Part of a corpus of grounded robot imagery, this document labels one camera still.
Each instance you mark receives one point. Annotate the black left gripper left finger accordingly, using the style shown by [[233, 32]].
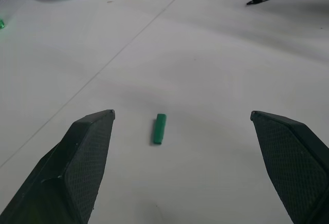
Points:
[[64, 172]]

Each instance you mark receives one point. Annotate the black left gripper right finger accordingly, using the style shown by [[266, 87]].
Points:
[[293, 162]]

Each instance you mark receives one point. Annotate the green marker cap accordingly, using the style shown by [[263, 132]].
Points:
[[159, 129]]

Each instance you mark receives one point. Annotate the small green object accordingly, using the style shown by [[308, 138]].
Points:
[[1, 24]]

